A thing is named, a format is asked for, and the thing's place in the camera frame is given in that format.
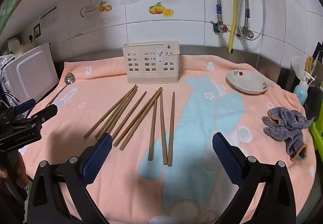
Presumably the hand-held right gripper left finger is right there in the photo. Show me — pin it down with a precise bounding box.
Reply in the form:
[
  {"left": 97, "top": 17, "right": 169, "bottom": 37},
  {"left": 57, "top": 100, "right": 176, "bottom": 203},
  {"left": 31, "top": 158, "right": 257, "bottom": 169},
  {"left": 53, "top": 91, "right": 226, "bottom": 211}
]
[{"left": 26, "top": 133, "right": 113, "bottom": 224}]

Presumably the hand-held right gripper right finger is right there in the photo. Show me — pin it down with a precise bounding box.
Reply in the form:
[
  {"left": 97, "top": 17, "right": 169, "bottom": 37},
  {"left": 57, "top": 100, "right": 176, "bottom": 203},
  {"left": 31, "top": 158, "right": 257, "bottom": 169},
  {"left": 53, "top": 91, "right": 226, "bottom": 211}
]
[{"left": 212, "top": 132, "right": 297, "bottom": 224}]

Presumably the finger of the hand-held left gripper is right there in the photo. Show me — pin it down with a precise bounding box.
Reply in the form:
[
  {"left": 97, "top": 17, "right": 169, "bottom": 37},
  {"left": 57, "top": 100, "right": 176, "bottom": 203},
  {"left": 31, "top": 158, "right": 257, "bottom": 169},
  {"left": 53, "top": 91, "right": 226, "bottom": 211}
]
[
  {"left": 30, "top": 104, "right": 58, "bottom": 124},
  {"left": 16, "top": 98, "right": 36, "bottom": 114}
]

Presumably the pile of wooden chopsticks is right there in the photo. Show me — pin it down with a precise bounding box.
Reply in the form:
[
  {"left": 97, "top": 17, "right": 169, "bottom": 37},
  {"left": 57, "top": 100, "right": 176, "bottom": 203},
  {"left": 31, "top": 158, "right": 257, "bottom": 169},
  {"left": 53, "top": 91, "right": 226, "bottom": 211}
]
[{"left": 83, "top": 84, "right": 176, "bottom": 167}]

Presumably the cream plastic utensil holder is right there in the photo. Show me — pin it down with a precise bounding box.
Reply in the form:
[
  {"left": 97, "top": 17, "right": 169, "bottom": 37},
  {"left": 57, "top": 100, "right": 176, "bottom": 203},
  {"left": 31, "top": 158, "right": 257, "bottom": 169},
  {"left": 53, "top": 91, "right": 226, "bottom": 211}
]
[{"left": 122, "top": 41, "right": 180, "bottom": 84}]

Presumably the person's left hand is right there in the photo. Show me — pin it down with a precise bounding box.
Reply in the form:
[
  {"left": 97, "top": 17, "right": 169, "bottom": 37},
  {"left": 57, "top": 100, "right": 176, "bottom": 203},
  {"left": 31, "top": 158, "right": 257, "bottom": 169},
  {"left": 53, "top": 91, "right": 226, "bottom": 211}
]
[{"left": 0, "top": 153, "right": 27, "bottom": 183}]

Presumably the white appliance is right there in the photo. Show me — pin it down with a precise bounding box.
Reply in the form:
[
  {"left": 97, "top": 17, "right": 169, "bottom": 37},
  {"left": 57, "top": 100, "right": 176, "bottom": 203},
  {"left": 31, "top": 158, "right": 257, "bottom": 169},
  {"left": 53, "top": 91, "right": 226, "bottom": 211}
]
[{"left": 2, "top": 43, "right": 60, "bottom": 107}]

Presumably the metal ladle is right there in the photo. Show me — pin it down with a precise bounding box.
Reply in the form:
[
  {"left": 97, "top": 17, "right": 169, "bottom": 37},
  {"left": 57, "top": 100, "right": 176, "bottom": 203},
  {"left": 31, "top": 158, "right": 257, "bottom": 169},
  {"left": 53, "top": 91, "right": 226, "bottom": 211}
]
[{"left": 45, "top": 73, "right": 76, "bottom": 108}]

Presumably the pink printed towel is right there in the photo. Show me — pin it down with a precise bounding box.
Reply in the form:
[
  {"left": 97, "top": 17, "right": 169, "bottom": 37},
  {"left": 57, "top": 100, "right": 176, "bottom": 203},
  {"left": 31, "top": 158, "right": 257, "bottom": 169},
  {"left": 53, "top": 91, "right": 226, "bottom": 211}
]
[{"left": 19, "top": 54, "right": 317, "bottom": 224}]

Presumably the cream container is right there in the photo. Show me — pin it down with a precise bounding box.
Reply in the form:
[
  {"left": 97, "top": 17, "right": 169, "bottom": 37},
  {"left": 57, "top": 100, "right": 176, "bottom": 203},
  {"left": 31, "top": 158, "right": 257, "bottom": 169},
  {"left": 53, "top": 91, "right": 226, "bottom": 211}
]
[{"left": 6, "top": 37, "right": 22, "bottom": 53}]

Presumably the grey knitted rag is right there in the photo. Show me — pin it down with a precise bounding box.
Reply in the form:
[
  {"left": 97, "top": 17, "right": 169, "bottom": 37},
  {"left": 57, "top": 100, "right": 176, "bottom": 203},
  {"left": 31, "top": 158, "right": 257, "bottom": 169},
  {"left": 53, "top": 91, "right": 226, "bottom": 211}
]
[{"left": 262, "top": 107, "right": 315, "bottom": 162}]

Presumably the white floral bowl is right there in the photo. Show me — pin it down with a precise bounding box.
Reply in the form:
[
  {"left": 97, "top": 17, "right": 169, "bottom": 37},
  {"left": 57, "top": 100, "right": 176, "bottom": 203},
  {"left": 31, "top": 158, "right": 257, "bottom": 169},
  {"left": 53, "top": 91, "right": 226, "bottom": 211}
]
[{"left": 226, "top": 69, "right": 270, "bottom": 95}]

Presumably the green plastic basket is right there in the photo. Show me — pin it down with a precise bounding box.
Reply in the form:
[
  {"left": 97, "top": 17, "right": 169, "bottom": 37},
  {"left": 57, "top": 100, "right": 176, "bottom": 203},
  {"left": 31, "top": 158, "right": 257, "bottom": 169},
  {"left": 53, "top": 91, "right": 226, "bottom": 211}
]
[{"left": 309, "top": 113, "right": 323, "bottom": 159}]

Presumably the blue dish soap bottle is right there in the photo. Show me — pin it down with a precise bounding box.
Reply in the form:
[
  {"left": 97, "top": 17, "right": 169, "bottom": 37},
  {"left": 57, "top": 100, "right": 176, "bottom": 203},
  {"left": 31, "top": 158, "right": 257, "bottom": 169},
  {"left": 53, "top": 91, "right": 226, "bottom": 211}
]
[{"left": 293, "top": 71, "right": 317, "bottom": 106}]

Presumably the yellow scrubber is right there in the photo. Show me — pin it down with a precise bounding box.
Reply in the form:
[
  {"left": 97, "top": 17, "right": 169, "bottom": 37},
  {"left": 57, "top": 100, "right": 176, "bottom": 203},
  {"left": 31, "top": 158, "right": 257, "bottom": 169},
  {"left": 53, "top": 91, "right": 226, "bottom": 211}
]
[{"left": 305, "top": 56, "right": 314, "bottom": 73}]

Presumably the metal water valve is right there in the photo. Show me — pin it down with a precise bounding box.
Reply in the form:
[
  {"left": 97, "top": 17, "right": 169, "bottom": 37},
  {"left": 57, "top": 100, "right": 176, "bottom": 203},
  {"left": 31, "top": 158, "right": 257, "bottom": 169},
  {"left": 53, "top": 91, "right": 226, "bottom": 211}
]
[
  {"left": 236, "top": 26, "right": 254, "bottom": 39},
  {"left": 211, "top": 20, "right": 231, "bottom": 34}
]

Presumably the clear plastic tube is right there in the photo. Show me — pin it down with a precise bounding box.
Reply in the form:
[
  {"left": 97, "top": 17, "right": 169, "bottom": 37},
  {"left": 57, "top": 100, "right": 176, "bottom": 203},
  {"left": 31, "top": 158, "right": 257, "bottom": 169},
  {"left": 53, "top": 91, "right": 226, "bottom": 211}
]
[{"left": 252, "top": 0, "right": 266, "bottom": 41}]

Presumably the white printed wall sticker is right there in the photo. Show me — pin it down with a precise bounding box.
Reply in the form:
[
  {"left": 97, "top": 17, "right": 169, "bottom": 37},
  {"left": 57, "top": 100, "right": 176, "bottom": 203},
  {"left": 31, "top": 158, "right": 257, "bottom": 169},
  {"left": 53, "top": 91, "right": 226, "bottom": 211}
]
[{"left": 39, "top": 6, "right": 58, "bottom": 30}]

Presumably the black handled cleaver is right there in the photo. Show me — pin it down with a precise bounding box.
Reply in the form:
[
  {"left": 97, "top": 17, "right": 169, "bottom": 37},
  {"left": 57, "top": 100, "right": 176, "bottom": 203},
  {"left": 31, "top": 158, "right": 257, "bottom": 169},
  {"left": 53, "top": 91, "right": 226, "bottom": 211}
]
[{"left": 312, "top": 41, "right": 323, "bottom": 63}]

